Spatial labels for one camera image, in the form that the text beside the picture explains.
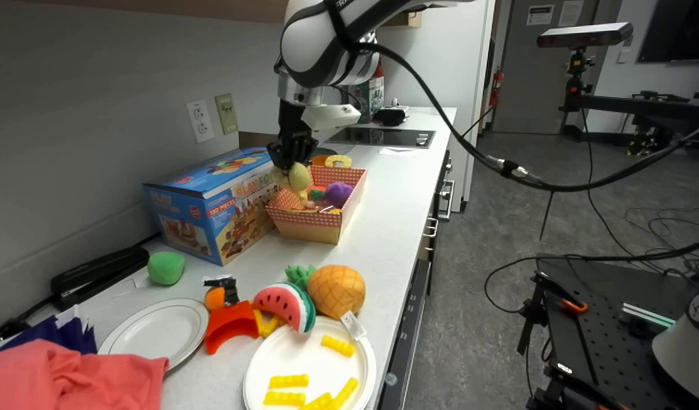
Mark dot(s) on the pink cloth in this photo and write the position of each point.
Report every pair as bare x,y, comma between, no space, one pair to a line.
60,378

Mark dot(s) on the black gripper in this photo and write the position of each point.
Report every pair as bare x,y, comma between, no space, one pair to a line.
295,126

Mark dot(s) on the loose yellow plastic fries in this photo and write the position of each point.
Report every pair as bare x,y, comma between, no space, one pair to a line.
267,323

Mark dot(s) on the beige wall plate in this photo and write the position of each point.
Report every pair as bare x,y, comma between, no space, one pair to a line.
227,115

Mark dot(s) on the yellow toy fry piece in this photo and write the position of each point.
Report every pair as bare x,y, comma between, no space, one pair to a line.
285,398
289,380
346,390
338,345
320,401

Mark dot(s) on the dark inset sink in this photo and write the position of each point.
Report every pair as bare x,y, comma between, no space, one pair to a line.
382,137

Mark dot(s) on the plush orange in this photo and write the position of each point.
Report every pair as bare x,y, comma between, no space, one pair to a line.
289,201

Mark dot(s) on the white round base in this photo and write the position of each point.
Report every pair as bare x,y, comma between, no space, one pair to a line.
685,364

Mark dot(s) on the green white stick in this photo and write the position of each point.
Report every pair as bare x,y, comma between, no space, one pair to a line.
648,314

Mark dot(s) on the white power outlet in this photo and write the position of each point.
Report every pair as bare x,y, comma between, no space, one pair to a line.
200,122

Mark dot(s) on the dark blue cloth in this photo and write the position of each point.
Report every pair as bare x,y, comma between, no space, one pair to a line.
49,332

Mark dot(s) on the grey door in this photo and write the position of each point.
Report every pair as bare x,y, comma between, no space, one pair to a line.
530,75

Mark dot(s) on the green plush lime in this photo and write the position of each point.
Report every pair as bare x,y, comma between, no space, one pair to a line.
167,270

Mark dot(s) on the blue toy food set box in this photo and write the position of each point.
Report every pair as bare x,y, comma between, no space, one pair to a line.
204,197

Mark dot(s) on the red toy fries holder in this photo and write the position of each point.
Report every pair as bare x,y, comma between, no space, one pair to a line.
227,325

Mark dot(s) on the black flat device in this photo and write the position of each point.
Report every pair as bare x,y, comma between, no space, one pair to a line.
99,276

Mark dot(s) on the white plate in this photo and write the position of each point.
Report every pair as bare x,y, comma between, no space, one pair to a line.
155,332
303,361

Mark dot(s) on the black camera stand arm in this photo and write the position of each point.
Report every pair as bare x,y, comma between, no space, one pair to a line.
635,104

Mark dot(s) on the red fire extinguisher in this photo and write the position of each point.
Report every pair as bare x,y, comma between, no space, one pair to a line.
499,89

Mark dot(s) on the black stereo camera bar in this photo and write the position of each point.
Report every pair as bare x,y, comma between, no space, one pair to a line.
583,34

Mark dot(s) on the white door sign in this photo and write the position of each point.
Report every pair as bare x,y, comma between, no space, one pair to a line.
538,13

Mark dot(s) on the plush watermelon slice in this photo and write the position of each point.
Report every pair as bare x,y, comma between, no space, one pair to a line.
280,304

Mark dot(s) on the orange toy fruit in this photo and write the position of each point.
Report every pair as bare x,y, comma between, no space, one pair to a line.
338,292

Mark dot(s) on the red checkered fruit box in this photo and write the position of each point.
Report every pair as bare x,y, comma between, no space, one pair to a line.
318,227

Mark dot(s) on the small orange black toy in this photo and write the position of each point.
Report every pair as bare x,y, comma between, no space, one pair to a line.
221,295

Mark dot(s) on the black bowl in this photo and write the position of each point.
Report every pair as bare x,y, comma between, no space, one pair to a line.
390,117

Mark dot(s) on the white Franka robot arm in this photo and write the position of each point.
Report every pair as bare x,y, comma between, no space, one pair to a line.
327,36

